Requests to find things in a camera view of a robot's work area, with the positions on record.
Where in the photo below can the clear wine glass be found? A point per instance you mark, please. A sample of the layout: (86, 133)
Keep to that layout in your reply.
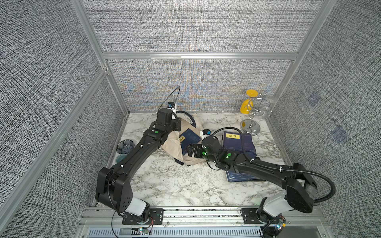
(265, 110)

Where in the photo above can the dark flower shaped dish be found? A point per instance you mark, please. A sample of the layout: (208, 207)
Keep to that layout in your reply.
(125, 146)

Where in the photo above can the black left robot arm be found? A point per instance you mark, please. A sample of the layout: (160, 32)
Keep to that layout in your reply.
(113, 187)

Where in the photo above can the teal ceramic cup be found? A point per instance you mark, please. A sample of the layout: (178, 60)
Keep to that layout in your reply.
(121, 157)

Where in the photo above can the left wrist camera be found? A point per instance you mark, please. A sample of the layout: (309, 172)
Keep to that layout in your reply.
(172, 106)

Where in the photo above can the blue book with barcode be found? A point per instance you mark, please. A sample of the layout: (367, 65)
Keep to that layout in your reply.
(240, 177)

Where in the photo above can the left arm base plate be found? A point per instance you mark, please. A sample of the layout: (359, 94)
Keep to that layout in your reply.
(148, 217)

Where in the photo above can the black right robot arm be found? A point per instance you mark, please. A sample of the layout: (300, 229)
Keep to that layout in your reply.
(298, 186)

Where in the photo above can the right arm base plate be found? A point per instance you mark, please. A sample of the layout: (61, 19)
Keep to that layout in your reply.
(250, 216)

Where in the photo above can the dark blue book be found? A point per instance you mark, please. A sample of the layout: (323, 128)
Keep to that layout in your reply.
(186, 138)

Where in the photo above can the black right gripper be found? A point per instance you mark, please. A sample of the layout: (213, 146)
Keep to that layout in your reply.
(199, 148)

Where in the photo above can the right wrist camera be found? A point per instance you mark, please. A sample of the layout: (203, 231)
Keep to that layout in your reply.
(205, 133)

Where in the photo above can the aluminium front rail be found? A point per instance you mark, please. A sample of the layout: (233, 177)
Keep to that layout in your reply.
(201, 222)

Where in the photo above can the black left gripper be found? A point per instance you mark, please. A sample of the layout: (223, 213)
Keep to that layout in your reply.
(177, 121)

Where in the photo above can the purple blue book yellow label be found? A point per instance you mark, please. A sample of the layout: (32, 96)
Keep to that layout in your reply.
(233, 141)

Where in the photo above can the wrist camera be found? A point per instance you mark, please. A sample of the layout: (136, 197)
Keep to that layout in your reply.
(205, 133)
(172, 106)

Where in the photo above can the yellow wine glass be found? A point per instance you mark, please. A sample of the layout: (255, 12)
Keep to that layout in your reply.
(248, 104)

